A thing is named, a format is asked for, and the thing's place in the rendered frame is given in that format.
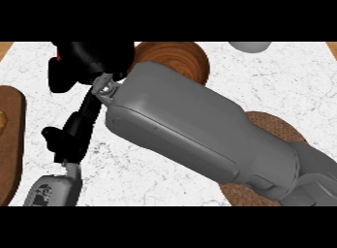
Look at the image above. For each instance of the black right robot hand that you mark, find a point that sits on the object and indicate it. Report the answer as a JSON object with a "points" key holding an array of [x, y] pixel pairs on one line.
{"points": [[94, 59]]}

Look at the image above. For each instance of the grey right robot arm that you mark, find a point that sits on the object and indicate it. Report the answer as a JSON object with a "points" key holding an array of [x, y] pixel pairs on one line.
{"points": [[191, 129]]}

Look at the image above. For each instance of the brown wooden bowl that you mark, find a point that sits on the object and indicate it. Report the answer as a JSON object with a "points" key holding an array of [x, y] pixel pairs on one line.
{"points": [[182, 59]]}

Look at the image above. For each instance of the brown woven placemat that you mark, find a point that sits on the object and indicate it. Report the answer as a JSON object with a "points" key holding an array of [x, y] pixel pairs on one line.
{"points": [[276, 127]]}

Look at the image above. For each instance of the grey rounded object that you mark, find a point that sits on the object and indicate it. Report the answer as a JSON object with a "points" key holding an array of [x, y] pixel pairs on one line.
{"points": [[251, 46]]}

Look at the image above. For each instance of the brown wooden cutting board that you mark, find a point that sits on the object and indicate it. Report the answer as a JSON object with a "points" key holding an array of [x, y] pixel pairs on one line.
{"points": [[8, 168]]}

